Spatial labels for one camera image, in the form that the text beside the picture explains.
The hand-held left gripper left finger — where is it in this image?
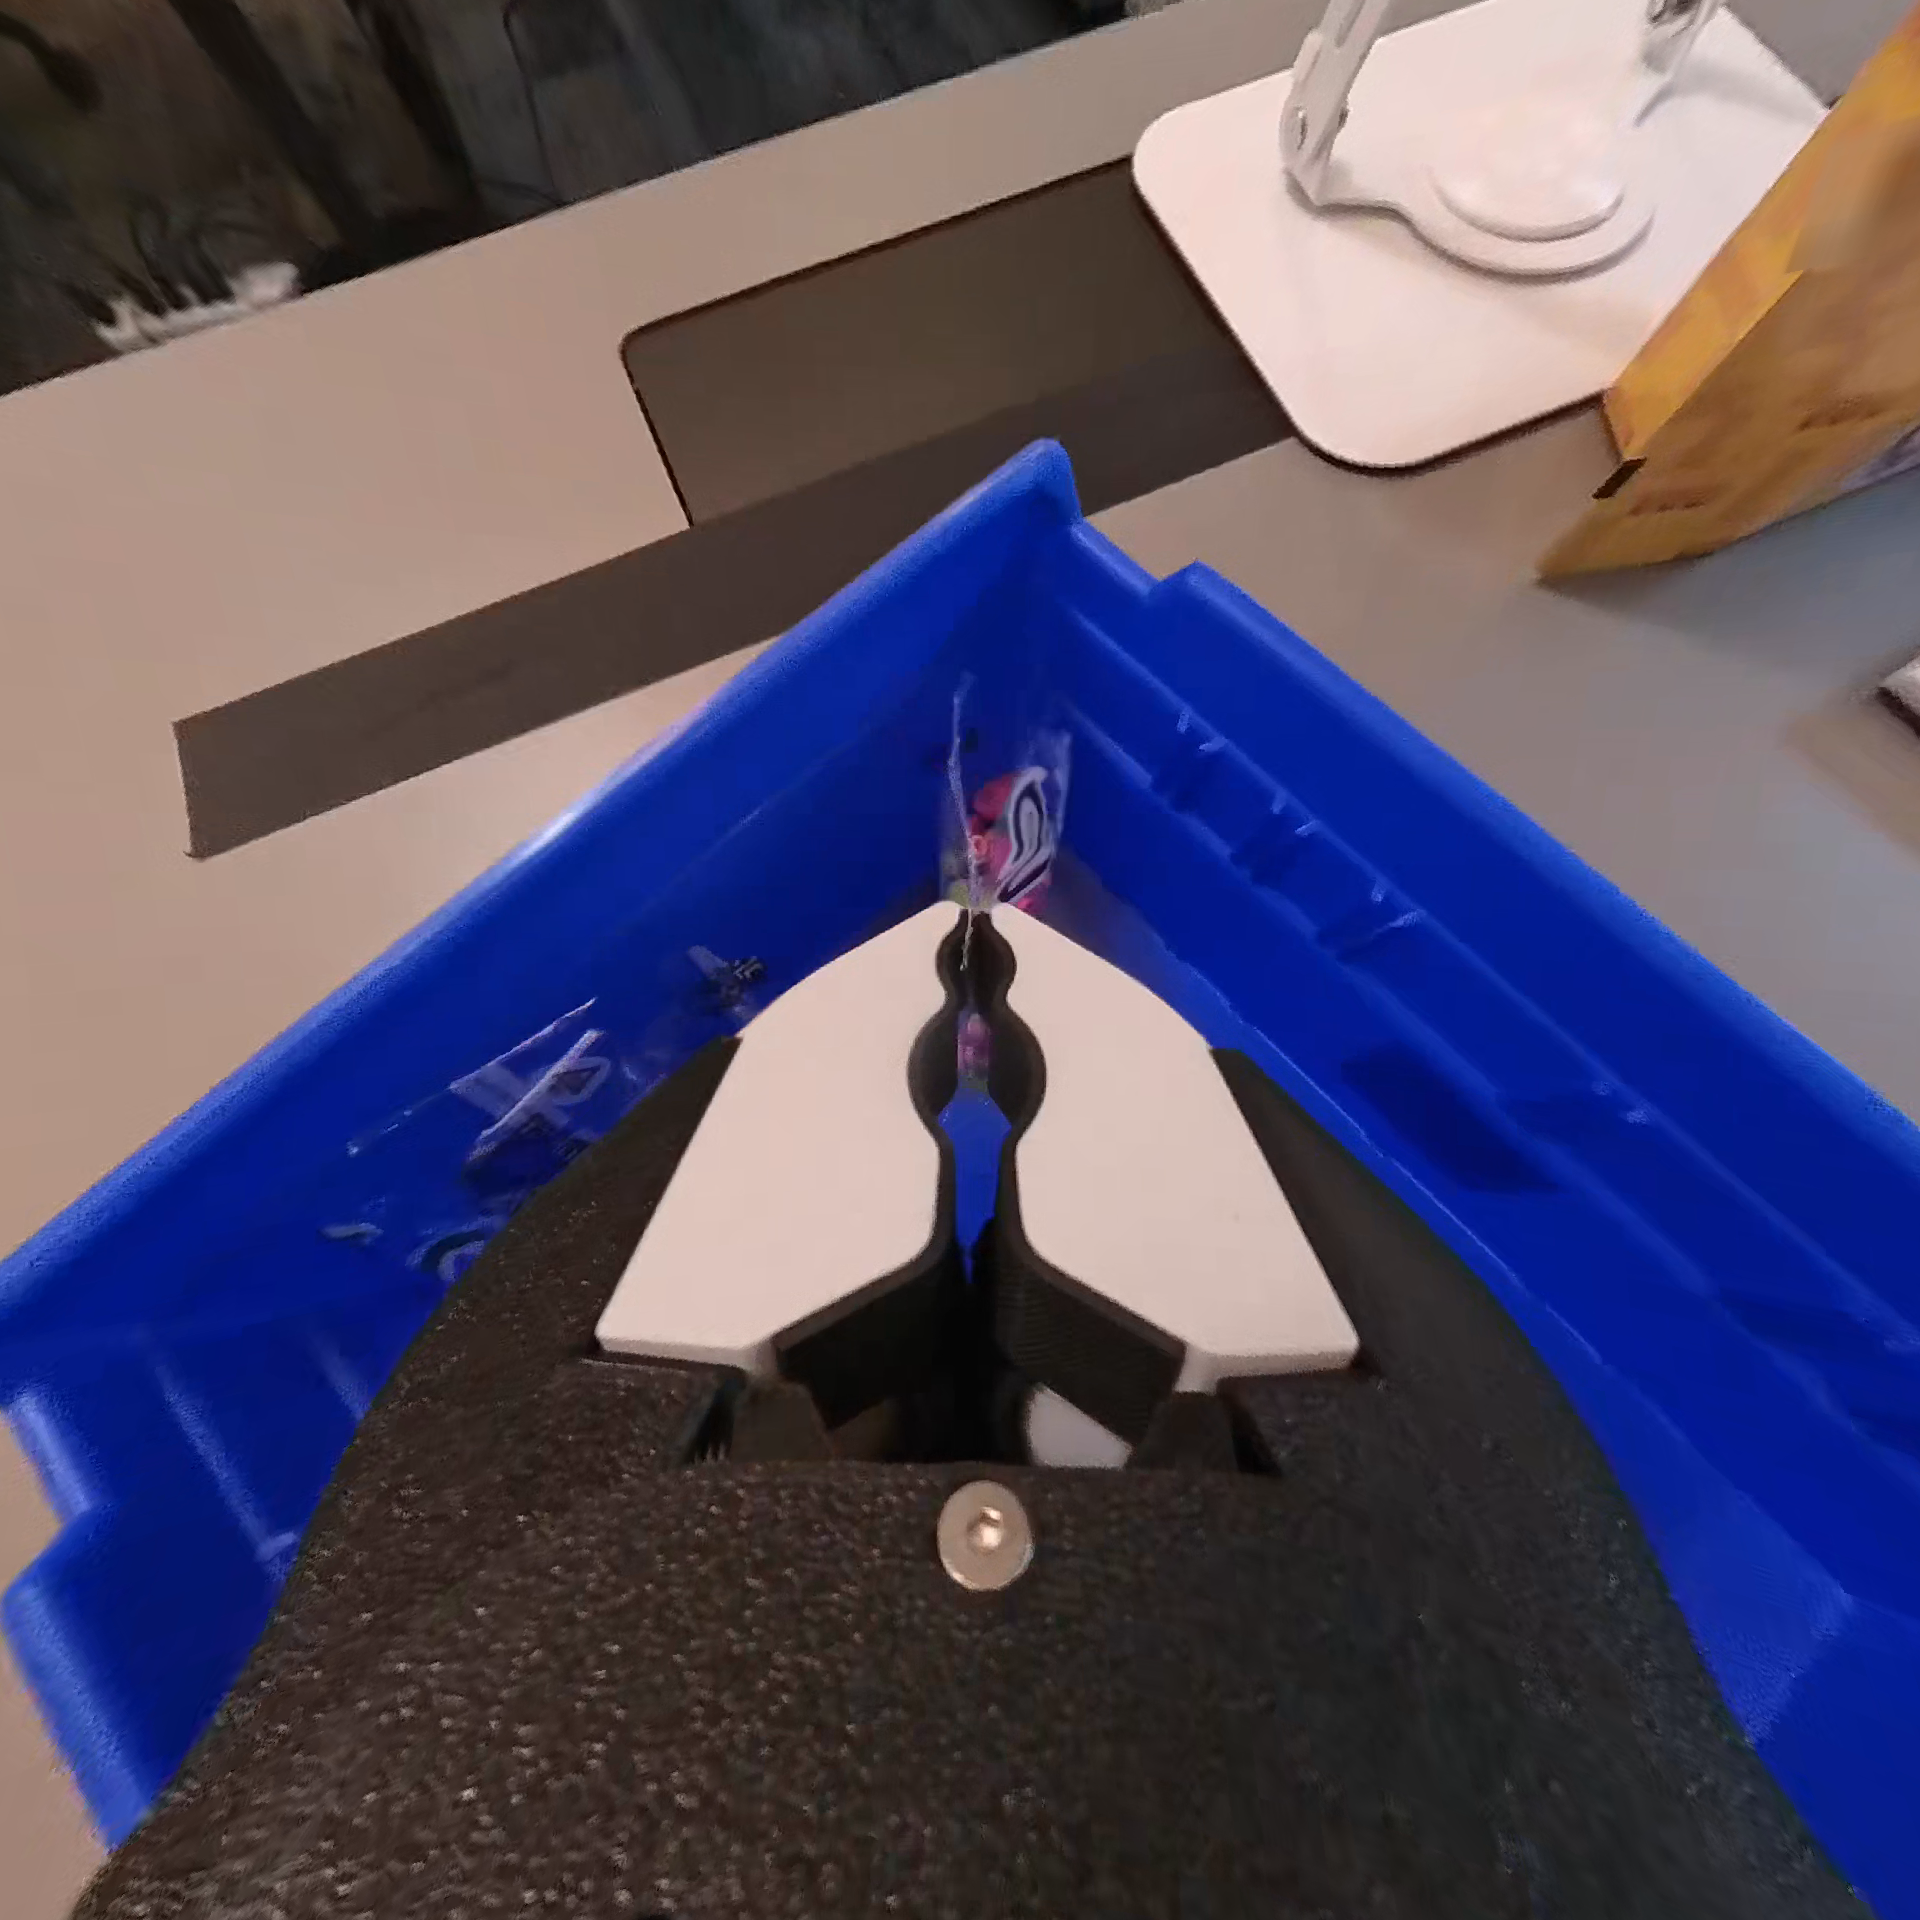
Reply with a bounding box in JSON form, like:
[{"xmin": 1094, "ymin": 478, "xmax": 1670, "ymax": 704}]
[{"xmin": 598, "ymin": 904, "xmax": 966, "ymax": 1431}]

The clear printed plastic packet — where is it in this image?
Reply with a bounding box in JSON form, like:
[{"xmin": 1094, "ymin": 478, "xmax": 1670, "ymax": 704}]
[{"xmin": 323, "ymin": 943, "xmax": 776, "ymax": 1280}]

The blue plastic bin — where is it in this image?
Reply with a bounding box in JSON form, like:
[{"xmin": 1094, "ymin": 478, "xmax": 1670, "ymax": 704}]
[{"xmin": 0, "ymin": 440, "xmax": 1920, "ymax": 1920}]

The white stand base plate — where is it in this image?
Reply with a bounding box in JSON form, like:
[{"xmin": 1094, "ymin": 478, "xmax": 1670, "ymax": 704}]
[{"xmin": 1132, "ymin": 0, "xmax": 1835, "ymax": 475}]

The dark desk cover panel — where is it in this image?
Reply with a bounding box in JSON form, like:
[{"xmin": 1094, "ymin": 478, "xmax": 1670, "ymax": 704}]
[{"xmin": 172, "ymin": 158, "xmax": 1296, "ymax": 859}]

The pink bead packet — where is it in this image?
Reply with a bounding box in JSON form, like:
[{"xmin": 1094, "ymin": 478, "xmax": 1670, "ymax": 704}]
[{"xmin": 938, "ymin": 675, "xmax": 1076, "ymax": 1105}]

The yellow cardboard box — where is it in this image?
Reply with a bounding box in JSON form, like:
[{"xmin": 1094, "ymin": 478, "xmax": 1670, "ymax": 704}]
[{"xmin": 1537, "ymin": 16, "xmax": 1920, "ymax": 585}]

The grey desk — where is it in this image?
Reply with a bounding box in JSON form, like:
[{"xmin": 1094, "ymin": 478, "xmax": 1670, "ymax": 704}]
[{"xmin": 0, "ymin": 0, "xmax": 1920, "ymax": 1920}]

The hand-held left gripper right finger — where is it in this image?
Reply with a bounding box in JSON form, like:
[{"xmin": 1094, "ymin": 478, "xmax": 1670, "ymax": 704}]
[{"xmin": 972, "ymin": 908, "xmax": 1360, "ymax": 1452}]

